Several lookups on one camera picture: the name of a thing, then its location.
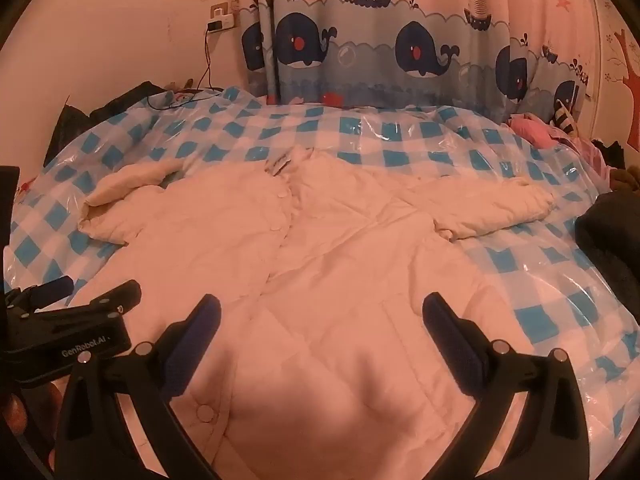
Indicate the white wardrobe with tree sticker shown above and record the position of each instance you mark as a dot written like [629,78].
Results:
[627,55]

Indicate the blue checkered bed cover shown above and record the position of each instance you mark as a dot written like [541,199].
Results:
[540,280]

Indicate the striped cloth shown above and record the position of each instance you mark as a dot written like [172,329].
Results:
[565,117]

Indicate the white power strip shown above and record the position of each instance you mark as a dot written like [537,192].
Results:
[221,23]

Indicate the brown plush toy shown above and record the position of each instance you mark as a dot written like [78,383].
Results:
[627,177]

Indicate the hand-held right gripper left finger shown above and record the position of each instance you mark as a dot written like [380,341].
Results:
[197,340]

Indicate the dark cloth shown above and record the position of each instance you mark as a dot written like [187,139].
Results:
[610,240]

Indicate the white wall socket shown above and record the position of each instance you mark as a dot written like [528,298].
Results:
[218,10]

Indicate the person's left hand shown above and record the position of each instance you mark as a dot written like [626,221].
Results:
[12,412]

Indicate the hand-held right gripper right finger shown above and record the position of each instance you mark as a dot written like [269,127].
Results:
[450,345]

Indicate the small red object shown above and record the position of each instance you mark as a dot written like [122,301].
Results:
[332,99]

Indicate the whale print curtain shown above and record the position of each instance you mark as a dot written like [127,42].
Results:
[375,60]

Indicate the pink clothes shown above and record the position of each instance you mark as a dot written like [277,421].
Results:
[535,132]

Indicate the black clothing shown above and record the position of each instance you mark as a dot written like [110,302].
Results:
[607,152]

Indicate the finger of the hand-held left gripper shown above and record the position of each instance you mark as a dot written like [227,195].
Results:
[50,290]
[110,297]

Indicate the white quilted jacket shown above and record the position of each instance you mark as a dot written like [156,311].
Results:
[320,280]

